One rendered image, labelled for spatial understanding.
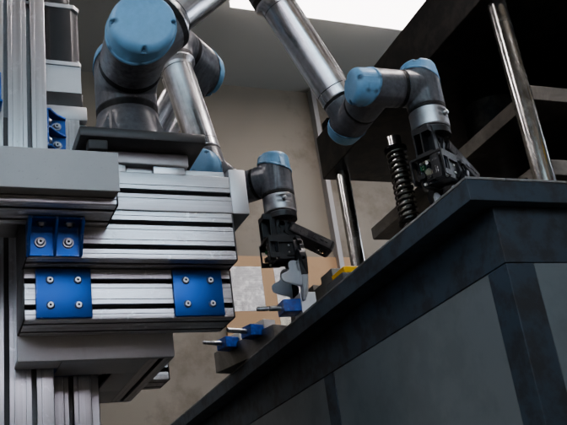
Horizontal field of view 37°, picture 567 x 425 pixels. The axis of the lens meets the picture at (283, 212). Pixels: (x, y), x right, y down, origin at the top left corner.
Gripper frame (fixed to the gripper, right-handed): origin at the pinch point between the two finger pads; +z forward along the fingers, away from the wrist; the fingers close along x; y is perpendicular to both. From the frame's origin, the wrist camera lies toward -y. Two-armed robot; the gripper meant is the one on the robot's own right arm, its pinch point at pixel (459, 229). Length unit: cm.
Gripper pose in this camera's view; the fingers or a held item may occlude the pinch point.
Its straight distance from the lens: 162.9
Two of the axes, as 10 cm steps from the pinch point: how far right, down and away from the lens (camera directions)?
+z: 1.3, 9.1, -3.9
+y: -6.5, -2.1, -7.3
